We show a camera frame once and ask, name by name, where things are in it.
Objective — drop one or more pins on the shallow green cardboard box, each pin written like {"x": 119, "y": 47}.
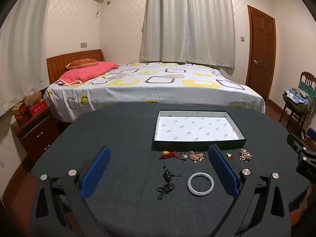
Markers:
{"x": 197, "y": 128}

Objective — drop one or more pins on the white window curtain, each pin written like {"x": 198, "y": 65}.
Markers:
{"x": 187, "y": 22}

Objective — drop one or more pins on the pile of clothes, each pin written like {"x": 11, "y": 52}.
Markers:
{"x": 296, "y": 98}

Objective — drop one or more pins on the striped side curtain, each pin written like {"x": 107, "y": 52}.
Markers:
{"x": 22, "y": 54}

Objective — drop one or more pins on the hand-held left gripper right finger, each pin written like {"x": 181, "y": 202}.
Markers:
{"x": 223, "y": 170}

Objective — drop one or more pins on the silver pearl brooch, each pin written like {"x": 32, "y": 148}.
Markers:
{"x": 184, "y": 156}

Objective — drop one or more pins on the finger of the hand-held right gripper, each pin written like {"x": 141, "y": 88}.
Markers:
{"x": 296, "y": 142}

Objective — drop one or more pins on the gold red gift box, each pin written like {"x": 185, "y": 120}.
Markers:
{"x": 18, "y": 109}

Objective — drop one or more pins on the brown teddy bear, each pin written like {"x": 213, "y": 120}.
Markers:
{"x": 32, "y": 98}

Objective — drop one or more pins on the pink blanket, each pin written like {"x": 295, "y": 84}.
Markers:
{"x": 86, "y": 72}

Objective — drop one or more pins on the wooden nightstand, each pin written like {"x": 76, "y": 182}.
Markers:
{"x": 37, "y": 133}

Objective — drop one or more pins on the wooden headboard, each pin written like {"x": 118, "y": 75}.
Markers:
{"x": 61, "y": 63}

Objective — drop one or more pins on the wooden door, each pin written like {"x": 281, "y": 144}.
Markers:
{"x": 261, "y": 54}

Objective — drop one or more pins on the orange cushion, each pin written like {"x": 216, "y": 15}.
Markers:
{"x": 81, "y": 63}

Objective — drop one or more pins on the small red green earring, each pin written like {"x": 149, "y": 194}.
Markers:
{"x": 230, "y": 155}

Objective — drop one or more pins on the red tissue box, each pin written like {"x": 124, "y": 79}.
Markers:
{"x": 37, "y": 108}

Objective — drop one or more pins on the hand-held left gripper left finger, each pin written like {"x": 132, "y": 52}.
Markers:
{"x": 95, "y": 172}

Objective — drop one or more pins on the bed with patterned sheet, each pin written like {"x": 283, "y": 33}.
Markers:
{"x": 158, "y": 86}

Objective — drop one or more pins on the wooden chair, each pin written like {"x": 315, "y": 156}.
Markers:
{"x": 293, "y": 118}

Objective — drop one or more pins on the pale jade bangle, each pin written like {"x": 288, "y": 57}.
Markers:
{"x": 190, "y": 188}

